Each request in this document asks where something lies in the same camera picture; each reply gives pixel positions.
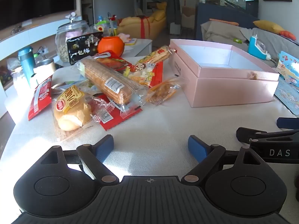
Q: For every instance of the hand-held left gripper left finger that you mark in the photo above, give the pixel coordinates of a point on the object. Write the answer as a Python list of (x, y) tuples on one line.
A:
[(105, 147)]

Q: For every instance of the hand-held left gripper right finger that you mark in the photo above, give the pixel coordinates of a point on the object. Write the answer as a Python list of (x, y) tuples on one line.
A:
[(197, 148)]

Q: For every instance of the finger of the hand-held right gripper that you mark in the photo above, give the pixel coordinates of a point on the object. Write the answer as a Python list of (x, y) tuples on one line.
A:
[(288, 123), (245, 134)]

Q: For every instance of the pink cardboard box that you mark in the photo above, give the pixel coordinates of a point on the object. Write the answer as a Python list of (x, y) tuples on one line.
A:
[(222, 91)]

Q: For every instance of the orange cracker packet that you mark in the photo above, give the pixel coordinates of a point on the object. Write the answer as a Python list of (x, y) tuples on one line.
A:
[(161, 91)]

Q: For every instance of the red snack packet white label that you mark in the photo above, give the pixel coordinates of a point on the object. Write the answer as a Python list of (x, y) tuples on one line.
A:
[(41, 98)]

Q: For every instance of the cartoon print snack packet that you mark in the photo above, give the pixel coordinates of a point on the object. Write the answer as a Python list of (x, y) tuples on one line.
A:
[(144, 74)]

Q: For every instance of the blue cartoon printed sheet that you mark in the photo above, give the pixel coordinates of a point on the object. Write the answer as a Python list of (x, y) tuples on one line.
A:
[(288, 98)]

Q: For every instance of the red serrated snack packet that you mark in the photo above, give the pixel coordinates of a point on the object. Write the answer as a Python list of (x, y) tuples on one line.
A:
[(112, 121)]

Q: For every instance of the small clear snack packet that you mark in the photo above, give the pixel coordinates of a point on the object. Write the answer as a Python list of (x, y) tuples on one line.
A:
[(102, 112)]

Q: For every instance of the round bun packet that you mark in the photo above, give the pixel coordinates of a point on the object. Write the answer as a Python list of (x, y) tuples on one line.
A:
[(70, 112)]

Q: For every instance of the long bread packet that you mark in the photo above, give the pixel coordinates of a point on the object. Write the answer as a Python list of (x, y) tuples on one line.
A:
[(105, 79)]

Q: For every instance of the blue plastic toy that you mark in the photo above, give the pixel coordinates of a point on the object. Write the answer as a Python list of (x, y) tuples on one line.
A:
[(255, 47)]

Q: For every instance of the red meat snack packet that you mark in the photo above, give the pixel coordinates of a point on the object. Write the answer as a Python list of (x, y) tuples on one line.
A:
[(114, 63)]

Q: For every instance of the short orange carrot pillow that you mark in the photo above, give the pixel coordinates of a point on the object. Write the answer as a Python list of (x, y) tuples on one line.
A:
[(288, 34)]

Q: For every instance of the small green toy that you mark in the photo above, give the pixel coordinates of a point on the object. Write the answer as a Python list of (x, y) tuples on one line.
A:
[(238, 40)]

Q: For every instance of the yellow cushion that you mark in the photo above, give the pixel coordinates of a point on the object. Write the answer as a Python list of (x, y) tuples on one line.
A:
[(268, 26)]

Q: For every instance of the metal cup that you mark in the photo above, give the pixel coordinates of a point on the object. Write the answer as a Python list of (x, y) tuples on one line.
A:
[(45, 66)]

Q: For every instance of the orange pumpkin bucket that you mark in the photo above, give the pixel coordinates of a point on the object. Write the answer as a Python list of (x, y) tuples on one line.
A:
[(109, 46)]

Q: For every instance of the long biscuit packet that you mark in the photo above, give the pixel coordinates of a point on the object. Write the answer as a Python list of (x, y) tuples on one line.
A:
[(156, 54)]

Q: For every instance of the black snack bag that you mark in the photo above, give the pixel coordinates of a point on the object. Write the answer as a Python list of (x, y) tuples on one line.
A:
[(81, 47)]

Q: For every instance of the grey covered sofa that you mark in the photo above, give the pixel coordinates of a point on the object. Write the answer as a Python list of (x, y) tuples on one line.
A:
[(224, 32)]

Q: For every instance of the white coffee table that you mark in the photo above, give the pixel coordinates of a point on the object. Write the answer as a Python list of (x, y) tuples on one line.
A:
[(142, 46)]

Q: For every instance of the plastic wrapped jar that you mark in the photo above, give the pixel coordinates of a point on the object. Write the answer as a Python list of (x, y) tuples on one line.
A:
[(19, 81)]

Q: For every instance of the pink plush toy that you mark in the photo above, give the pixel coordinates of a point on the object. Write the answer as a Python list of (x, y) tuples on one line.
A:
[(123, 37)]

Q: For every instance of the long orange carrot pillow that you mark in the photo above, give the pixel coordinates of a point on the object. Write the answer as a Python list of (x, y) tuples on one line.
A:
[(224, 21)]

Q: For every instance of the teal thermos bottle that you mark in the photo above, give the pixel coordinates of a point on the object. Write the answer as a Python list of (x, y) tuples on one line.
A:
[(25, 63)]

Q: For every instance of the large glass jar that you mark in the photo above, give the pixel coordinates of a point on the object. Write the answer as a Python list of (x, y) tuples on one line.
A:
[(62, 39)]

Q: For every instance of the colourful toy set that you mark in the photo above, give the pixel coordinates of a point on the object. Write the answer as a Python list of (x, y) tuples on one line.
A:
[(105, 23)]

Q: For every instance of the dark blue partition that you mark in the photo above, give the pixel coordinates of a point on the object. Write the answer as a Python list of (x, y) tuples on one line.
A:
[(203, 14)]

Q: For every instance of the yellow sofa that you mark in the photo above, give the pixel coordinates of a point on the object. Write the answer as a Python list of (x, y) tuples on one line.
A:
[(144, 25)]

